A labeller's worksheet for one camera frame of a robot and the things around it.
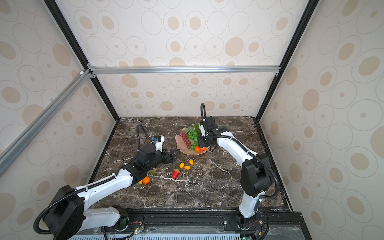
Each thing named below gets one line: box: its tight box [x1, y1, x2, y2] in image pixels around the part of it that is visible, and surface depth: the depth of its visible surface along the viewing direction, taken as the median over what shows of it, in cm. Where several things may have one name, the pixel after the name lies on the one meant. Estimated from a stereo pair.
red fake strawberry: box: [171, 169, 180, 179], surface depth 91 cm
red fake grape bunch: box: [179, 130, 192, 149], surface depth 103 cm
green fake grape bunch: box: [186, 123, 201, 151], surface depth 105 cm
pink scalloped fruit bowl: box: [175, 133, 210, 156], surface depth 102 cm
